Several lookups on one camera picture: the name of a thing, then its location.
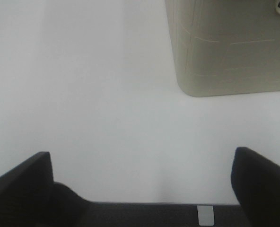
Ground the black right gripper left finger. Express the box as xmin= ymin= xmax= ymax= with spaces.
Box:
xmin=0 ymin=152 xmax=88 ymax=227

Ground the beige plastic bin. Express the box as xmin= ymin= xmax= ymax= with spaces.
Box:
xmin=165 ymin=0 xmax=280 ymax=97

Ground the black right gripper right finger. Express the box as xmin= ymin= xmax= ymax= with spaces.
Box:
xmin=230 ymin=147 xmax=280 ymax=227

